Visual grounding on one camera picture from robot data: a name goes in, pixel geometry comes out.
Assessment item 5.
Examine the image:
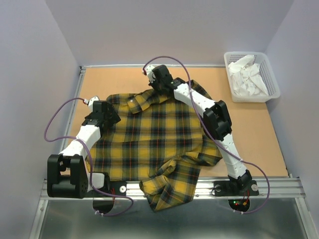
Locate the white plastic laundry basket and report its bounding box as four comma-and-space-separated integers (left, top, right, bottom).
224, 51, 281, 103

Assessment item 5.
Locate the white shirt in basket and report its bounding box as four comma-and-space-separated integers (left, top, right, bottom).
228, 55, 269, 97

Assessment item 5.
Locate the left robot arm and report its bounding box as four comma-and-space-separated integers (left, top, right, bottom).
47, 97, 121, 199

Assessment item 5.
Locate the yellow plaid long sleeve shirt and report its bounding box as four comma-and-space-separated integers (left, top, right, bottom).
86, 89, 222, 212

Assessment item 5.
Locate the aluminium mounting rail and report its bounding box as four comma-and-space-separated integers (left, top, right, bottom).
40, 177, 306, 200

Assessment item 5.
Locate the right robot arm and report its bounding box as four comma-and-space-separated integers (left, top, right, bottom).
143, 65, 252, 195

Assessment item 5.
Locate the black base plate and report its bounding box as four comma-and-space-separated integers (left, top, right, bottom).
100, 181, 127, 196
212, 180, 259, 197

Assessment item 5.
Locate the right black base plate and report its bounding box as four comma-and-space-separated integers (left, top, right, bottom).
212, 180, 259, 197

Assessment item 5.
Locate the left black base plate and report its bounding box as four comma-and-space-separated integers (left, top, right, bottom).
100, 181, 127, 196

